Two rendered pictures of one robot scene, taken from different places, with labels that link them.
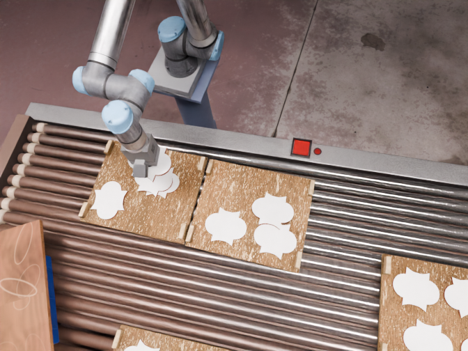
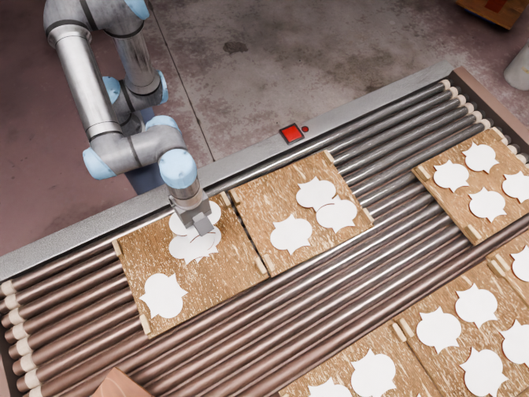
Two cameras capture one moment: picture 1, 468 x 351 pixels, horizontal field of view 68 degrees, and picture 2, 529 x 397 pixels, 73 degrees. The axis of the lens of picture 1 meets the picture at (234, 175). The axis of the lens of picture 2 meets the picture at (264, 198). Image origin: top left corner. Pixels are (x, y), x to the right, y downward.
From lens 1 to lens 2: 0.50 m
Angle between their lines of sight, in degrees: 22
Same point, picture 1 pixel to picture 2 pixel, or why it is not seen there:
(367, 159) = (343, 113)
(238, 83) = not seen: hidden behind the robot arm
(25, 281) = not seen: outside the picture
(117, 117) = (184, 165)
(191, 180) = (227, 220)
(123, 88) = (157, 140)
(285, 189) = (309, 172)
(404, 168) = (371, 102)
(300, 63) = (190, 94)
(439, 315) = (476, 181)
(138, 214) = (205, 284)
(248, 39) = not seen: hidden behind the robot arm
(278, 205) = (316, 187)
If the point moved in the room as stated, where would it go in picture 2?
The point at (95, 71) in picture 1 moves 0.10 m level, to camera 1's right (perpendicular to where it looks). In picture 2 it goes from (111, 142) to (146, 115)
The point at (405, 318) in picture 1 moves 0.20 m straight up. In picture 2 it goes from (462, 200) to (496, 173)
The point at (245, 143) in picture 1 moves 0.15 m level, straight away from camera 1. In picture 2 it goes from (243, 159) to (218, 135)
